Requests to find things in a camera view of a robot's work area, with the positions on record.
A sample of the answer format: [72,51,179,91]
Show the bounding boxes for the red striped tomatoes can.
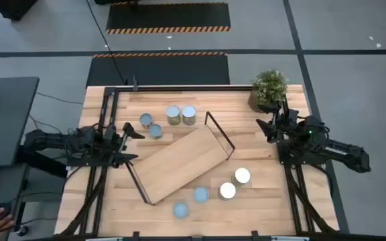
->
[181,104,198,126]

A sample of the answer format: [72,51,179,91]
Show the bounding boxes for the black mat one striped edge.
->
[85,52,231,88]

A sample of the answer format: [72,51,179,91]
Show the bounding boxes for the black box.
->
[0,0,40,21]

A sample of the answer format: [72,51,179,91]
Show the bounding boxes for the black metal rig frame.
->
[58,85,340,241]

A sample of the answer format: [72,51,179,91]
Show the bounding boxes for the black mat hazard stripe edges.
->
[105,1,231,35]

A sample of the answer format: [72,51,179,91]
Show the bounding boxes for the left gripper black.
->
[104,122,146,167]

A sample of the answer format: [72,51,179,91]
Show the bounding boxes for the peas can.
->
[217,181,237,202]

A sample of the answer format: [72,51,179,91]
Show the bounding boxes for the dark grey desk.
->
[0,76,40,168]

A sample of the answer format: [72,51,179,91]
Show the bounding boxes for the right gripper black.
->
[255,100,301,144]

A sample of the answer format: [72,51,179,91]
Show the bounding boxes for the small tin can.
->
[139,112,154,130]
[148,123,164,140]

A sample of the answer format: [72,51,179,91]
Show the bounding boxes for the tall tin can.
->
[231,167,252,187]

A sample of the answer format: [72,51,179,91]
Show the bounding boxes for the flat teal tuna can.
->
[172,202,190,220]

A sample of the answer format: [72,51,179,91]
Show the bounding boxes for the mixed vegetables can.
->
[192,186,210,204]

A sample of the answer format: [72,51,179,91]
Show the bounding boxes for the potted green plant ribbed pot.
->
[248,68,290,114]

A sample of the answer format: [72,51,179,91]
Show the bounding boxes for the thin black floor cable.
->
[84,0,129,86]

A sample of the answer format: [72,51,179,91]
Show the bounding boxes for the green and pink label can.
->
[165,105,182,127]

